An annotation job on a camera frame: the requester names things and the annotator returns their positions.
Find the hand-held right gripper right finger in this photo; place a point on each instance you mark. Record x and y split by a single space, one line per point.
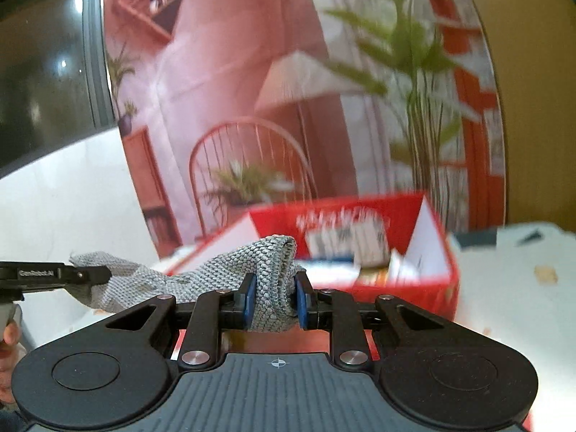
301 301

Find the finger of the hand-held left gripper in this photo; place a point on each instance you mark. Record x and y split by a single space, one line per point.
45 274

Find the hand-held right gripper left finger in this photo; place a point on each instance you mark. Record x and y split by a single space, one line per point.
249 301

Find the grey knitted cloth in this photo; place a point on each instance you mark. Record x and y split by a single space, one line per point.
270 279

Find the red cardboard box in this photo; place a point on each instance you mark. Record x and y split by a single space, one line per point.
432 297

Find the person's left hand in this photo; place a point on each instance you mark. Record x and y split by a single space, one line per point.
8 360

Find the white board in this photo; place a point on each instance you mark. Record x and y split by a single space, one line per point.
67 198

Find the dark window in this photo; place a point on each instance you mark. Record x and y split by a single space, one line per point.
45 76

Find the wooden panel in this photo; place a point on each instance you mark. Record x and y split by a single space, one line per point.
540 99

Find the printed wall tapestry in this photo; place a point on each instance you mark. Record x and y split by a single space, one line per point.
216 76

